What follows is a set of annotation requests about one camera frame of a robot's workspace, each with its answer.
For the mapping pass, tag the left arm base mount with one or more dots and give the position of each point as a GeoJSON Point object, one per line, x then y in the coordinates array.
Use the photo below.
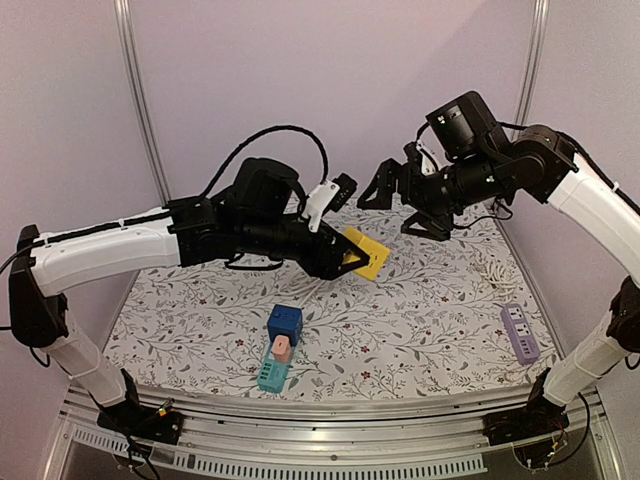
{"type": "Point", "coordinates": [140, 422]}

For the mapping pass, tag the aluminium front rail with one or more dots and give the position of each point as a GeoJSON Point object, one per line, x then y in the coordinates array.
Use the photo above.
{"type": "Point", "coordinates": [226, 437]}

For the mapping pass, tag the yellow cube socket adapter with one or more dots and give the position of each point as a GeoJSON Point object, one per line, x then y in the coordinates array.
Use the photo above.
{"type": "Point", "coordinates": [378, 253]}

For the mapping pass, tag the aluminium frame post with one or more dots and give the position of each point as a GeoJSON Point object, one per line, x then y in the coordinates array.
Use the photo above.
{"type": "Point", "coordinates": [133, 71]}
{"type": "Point", "coordinates": [533, 58]}

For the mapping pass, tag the left aluminium frame post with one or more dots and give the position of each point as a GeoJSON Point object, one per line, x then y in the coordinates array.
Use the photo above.
{"type": "Point", "coordinates": [133, 71]}

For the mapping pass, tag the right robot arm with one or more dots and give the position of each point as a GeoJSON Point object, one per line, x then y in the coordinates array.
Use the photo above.
{"type": "Point", "coordinates": [553, 169]}

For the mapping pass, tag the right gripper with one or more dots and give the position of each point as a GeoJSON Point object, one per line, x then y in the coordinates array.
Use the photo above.
{"type": "Point", "coordinates": [417, 191]}

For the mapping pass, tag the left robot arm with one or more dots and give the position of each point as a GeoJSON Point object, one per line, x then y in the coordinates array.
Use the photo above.
{"type": "Point", "coordinates": [265, 212]}

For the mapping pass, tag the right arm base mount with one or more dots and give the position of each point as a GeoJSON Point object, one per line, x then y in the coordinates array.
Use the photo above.
{"type": "Point", "coordinates": [529, 421]}

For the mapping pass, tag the purple power strip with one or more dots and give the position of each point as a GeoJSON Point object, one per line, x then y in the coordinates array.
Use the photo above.
{"type": "Point", "coordinates": [520, 334]}

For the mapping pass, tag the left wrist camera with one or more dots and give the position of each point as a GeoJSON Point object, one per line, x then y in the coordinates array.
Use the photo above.
{"type": "Point", "coordinates": [329, 195]}

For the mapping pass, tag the pink plug adapter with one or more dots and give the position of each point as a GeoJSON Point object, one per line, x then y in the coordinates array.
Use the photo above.
{"type": "Point", "coordinates": [281, 349]}

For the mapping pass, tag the blue cube socket adapter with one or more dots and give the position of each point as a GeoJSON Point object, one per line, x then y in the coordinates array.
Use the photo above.
{"type": "Point", "coordinates": [285, 321]}

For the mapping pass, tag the teal power strip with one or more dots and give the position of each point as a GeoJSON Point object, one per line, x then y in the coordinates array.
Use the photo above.
{"type": "Point", "coordinates": [273, 374]}

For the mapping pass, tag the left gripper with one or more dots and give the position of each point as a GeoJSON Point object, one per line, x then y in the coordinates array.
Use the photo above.
{"type": "Point", "coordinates": [328, 267]}

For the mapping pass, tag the right aluminium frame post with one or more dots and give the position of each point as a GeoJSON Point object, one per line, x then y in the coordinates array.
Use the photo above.
{"type": "Point", "coordinates": [533, 58]}

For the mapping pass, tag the floral table mat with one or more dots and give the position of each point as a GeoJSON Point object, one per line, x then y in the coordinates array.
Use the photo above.
{"type": "Point", "coordinates": [428, 325]}

